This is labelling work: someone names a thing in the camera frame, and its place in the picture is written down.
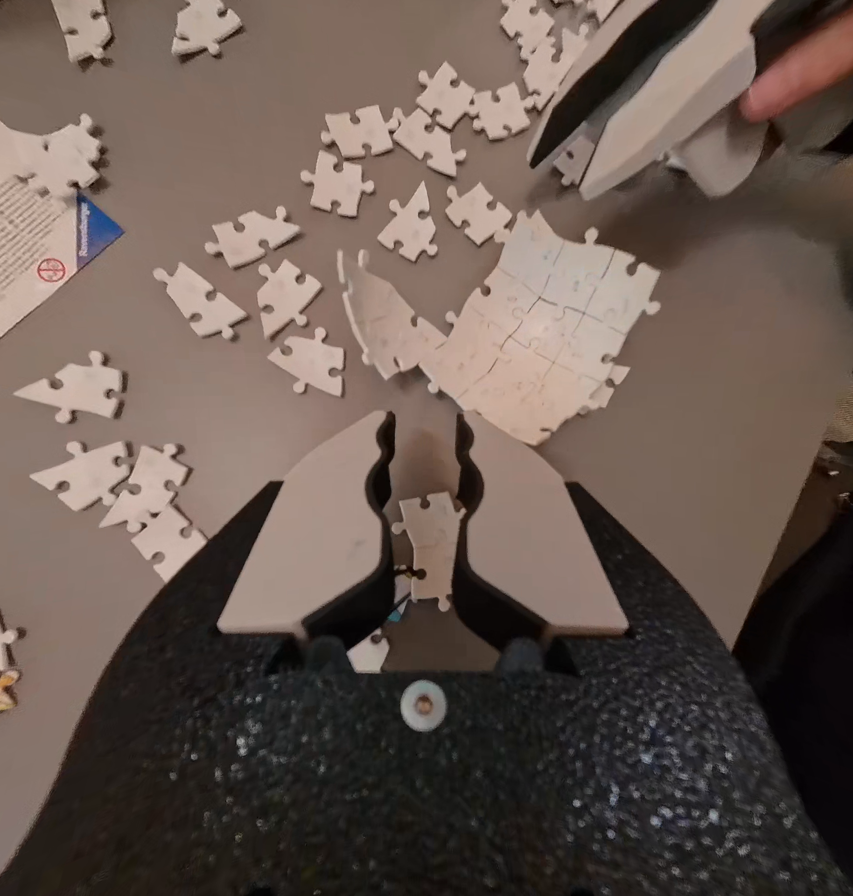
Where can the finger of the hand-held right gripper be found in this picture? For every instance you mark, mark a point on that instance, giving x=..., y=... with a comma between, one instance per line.
x=608, y=63
x=678, y=98

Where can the white printed instruction leaflet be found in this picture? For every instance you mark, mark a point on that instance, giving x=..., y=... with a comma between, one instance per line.
x=20, y=231

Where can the person's right hand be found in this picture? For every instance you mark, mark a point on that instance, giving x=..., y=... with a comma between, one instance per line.
x=818, y=84

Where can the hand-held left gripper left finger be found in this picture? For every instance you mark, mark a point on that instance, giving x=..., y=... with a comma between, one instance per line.
x=307, y=553

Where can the white puzzle pieces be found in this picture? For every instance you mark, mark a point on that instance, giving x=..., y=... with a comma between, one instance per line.
x=209, y=301

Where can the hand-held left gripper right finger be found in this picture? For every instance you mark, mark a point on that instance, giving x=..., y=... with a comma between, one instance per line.
x=538, y=553

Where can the person's dark clothing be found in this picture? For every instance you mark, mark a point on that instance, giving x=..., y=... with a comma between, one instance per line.
x=818, y=700

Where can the single white puzzle piece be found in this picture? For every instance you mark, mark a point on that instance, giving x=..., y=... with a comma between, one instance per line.
x=430, y=546

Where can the assembled curved puzzle ball section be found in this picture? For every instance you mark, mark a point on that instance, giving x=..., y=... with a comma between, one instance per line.
x=538, y=336

